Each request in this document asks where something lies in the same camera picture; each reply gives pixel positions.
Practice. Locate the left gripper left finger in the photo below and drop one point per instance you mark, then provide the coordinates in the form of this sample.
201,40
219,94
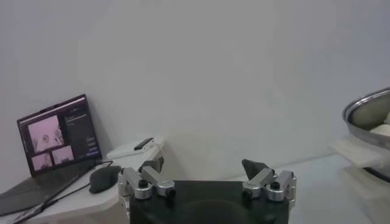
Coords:
134,179

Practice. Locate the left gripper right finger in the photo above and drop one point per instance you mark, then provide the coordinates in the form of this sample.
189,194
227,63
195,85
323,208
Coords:
262,179

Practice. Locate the white steamed baozi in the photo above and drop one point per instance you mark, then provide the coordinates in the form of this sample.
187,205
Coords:
382,130

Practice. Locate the stainless steel steamer basket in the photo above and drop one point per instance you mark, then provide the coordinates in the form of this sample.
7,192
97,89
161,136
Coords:
359,115

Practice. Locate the black computer mouse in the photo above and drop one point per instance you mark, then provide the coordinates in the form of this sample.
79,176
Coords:
103,179

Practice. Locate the white flat box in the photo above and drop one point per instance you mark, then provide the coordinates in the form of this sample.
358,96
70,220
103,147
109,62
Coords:
122,150

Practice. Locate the black and white phone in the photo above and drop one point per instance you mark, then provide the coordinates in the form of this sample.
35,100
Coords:
143,143

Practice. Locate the white side table with mouse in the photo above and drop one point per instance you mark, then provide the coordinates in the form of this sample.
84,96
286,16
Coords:
91,204

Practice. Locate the black open laptop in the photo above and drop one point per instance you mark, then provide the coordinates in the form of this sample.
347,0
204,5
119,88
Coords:
61,137

